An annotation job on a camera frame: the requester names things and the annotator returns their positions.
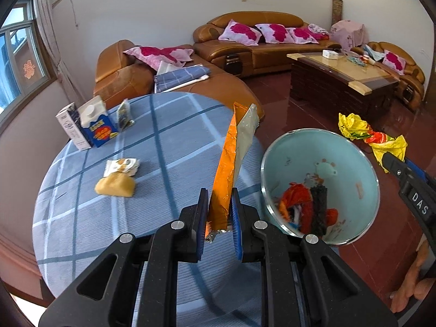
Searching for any small clear snack packet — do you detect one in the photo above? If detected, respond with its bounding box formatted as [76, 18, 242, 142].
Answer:
[117, 99, 134, 132]

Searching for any blue milk carton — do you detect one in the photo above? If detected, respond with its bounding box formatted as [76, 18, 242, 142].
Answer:
[78, 95, 120, 148]

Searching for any air conditioner pipe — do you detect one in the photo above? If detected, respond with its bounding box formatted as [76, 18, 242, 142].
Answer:
[70, 0, 80, 29]

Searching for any brown leather chaise sofa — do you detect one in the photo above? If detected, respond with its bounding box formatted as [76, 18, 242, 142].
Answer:
[93, 40, 264, 120]

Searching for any red plastic bag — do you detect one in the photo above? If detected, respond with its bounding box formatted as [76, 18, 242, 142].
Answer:
[279, 183, 312, 220]

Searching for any light blue waste bin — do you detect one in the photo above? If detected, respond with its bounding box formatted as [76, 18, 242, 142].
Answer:
[261, 128, 380, 246]

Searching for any folded pink blanket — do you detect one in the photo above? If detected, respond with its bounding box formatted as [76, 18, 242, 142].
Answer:
[307, 24, 330, 40]

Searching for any yellow bread piece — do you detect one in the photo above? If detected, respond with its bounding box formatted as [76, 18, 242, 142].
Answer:
[95, 172, 136, 198]

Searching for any white paper carton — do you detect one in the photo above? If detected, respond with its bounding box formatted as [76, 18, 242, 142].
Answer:
[55, 103, 92, 151]

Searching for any dark wooden coffee table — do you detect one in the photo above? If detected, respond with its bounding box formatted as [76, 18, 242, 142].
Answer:
[287, 52, 401, 120]

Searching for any black mesh sleeve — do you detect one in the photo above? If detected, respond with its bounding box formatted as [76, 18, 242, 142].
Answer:
[301, 186, 328, 237]

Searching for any pink floral pillow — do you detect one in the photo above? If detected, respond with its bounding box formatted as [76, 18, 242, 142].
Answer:
[123, 46, 194, 67]
[255, 23, 293, 44]
[285, 27, 319, 44]
[382, 49, 407, 75]
[218, 20, 262, 46]

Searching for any pink cloth cover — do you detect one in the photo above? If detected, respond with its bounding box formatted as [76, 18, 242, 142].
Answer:
[330, 20, 370, 52]

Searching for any window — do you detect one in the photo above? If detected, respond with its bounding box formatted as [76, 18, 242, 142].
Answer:
[0, 2, 52, 116]

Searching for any crumpled white wrapper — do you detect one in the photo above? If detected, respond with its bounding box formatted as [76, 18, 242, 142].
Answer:
[104, 158, 140, 177]

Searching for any orange foil wrapper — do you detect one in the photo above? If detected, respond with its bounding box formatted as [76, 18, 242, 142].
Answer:
[205, 102, 261, 244]

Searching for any brown leather armchair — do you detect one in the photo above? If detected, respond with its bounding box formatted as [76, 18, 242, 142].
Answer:
[351, 41, 426, 112]

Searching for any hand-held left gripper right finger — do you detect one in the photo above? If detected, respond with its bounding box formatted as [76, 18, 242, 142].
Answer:
[230, 187, 399, 327]

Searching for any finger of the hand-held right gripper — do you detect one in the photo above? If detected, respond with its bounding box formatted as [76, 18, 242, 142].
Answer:
[405, 158, 433, 186]
[381, 152, 411, 181]

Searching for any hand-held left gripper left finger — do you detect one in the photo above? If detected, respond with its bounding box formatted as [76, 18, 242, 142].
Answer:
[38, 188, 209, 327]

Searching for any person's right hand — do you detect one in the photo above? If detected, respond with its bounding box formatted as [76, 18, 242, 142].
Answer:
[390, 235, 431, 314]

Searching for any folded blue plaid sheet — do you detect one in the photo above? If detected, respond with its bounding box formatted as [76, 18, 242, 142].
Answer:
[154, 65, 210, 92]

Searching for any white pillow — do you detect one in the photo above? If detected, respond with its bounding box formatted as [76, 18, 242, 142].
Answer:
[157, 60, 178, 75]

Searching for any blue plaid tablecloth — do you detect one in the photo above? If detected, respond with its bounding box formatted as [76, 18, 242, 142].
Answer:
[32, 92, 341, 327]

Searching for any brown leather long sofa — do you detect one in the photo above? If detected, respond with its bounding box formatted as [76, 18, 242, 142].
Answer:
[193, 11, 342, 77]

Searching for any yellow plastic bag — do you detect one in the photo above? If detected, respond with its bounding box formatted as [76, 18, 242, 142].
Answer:
[338, 112, 408, 174]

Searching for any pink curtain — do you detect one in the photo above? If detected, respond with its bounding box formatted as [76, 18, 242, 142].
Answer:
[32, 0, 86, 104]

